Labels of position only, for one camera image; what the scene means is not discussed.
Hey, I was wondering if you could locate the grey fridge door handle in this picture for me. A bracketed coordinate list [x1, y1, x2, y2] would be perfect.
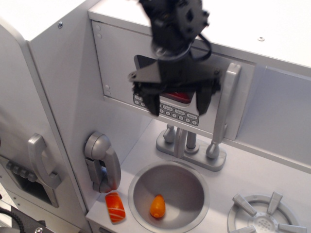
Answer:
[27, 133, 61, 189]

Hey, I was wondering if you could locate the grey toy stove burner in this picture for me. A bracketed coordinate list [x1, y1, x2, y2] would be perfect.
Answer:
[227, 192, 308, 233]

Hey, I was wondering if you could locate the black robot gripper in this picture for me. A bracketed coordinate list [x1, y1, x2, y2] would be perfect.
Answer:
[128, 55, 222, 117]

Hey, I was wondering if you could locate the grey toy wall phone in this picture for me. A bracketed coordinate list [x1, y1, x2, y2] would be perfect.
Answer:
[84, 132, 121, 193]

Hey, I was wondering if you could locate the black cable lower left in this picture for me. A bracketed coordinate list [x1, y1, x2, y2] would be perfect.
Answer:
[0, 208, 22, 233]

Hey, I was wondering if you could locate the white toy kitchen cabinet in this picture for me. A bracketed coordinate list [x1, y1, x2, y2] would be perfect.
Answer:
[32, 0, 311, 233]

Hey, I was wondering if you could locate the round metal sink bowl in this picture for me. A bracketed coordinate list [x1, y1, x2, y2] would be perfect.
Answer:
[128, 161, 210, 233]

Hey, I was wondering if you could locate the white microwave door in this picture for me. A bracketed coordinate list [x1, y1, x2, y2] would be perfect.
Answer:
[91, 20, 257, 141]

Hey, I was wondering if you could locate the orange toy salmon sushi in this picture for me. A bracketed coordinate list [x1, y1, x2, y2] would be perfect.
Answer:
[105, 192, 126, 223]

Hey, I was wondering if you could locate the red toy chili pepper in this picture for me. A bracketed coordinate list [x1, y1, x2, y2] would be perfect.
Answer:
[160, 92, 191, 104]

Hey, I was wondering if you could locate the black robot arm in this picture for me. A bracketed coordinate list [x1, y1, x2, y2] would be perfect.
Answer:
[128, 0, 221, 116]

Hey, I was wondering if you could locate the grey ice dispenser panel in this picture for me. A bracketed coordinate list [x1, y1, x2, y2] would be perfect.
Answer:
[0, 156, 59, 208]

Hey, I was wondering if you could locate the grey toy faucet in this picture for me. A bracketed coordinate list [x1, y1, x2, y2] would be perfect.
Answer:
[156, 124, 226, 172]

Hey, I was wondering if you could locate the grey microwave door handle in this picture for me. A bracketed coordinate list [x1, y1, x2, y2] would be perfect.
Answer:
[212, 63, 241, 145]

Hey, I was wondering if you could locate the white toy fridge door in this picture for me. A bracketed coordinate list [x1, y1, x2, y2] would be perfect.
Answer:
[0, 18, 61, 178]

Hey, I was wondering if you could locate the orange toy fruit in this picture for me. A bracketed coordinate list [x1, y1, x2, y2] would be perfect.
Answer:
[149, 195, 166, 218]

